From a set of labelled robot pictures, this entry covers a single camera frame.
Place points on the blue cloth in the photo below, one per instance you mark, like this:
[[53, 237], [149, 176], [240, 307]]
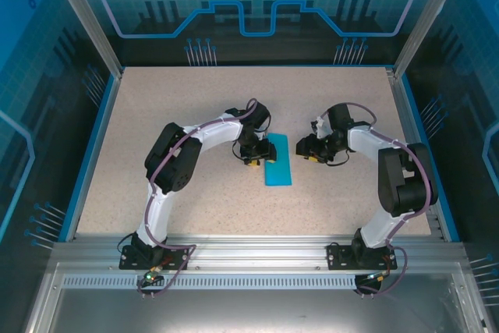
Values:
[[278, 173]]

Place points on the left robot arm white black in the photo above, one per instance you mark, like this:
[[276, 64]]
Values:
[[156, 212]]

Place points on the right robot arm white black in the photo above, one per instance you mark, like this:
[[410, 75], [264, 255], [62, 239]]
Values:
[[401, 185]]

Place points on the blue table edge strip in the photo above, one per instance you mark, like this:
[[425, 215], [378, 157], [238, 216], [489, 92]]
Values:
[[94, 153], [418, 122]]

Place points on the small green LED board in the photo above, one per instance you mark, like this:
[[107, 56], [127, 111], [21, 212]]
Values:
[[150, 277], [376, 277]]

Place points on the blue printed side panel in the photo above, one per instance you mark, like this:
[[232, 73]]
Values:
[[468, 75], [31, 75]]

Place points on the aluminium side rail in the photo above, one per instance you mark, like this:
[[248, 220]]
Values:
[[403, 114]]

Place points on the long aluminium mounting rail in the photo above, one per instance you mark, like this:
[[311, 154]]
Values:
[[257, 249]]

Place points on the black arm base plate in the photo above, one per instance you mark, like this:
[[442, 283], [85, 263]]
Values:
[[337, 257], [126, 261]]

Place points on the aluminium frame post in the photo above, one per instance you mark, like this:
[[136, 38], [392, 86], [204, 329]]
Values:
[[426, 17], [86, 17]]

